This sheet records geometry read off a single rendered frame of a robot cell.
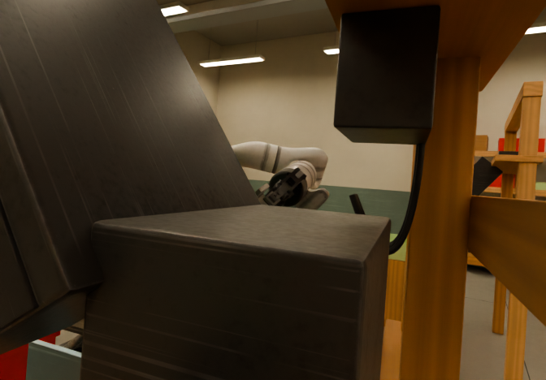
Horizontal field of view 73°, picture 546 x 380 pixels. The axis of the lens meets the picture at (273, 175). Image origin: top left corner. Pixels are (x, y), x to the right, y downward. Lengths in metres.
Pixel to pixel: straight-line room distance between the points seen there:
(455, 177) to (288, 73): 8.26
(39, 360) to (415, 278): 0.56
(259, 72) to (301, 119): 1.65
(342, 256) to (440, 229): 0.49
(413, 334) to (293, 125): 7.90
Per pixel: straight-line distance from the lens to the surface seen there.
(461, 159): 0.68
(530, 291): 0.37
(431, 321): 0.70
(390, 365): 0.97
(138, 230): 0.25
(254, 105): 9.08
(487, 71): 0.80
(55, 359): 0.59
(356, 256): 0.20
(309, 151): 0.90
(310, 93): 8.47
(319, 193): 0.76
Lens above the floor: 1.28
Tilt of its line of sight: 1 degrees up
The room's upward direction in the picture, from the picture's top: 4 degrees clockwise
